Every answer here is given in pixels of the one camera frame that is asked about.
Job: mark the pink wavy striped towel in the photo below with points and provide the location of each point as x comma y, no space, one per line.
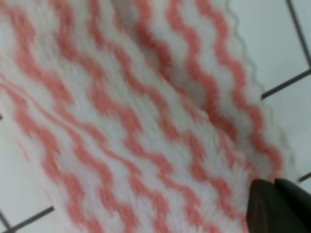
138,116

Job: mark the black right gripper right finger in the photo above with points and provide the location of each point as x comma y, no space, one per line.
298,199

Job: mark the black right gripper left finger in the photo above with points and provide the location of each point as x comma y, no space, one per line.
267,210

